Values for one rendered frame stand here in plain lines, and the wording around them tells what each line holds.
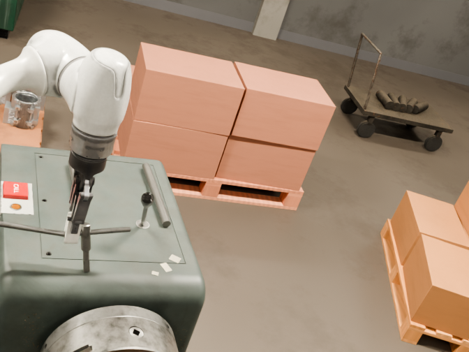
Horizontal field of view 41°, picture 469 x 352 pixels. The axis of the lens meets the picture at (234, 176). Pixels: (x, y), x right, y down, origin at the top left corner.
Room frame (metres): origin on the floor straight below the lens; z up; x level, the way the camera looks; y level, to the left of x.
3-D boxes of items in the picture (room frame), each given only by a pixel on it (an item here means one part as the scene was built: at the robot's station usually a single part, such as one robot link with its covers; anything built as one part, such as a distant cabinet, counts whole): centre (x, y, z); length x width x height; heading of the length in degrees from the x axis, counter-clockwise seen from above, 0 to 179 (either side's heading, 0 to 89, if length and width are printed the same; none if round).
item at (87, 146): (1.10, 0.30, 1.59); 0.09 x 0.09 x 0.06
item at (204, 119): (3.99, 0.28, 0.42); 1.38 x 0.98 x 0.83; 108
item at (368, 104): (5.92, -1.24, 0.41); 1.08 x 0.61 x 0.82; 107
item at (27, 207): (1.27, 0.50, 1.23); 0.13 x 0.08 x 0.06; 27
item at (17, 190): (1.29, 0.51, 1.26); 0.06 x 0.06 x 0.02; 27
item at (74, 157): (1.10, 0.30, 1.52); 0.08 x 0.07 x 0.09; 27
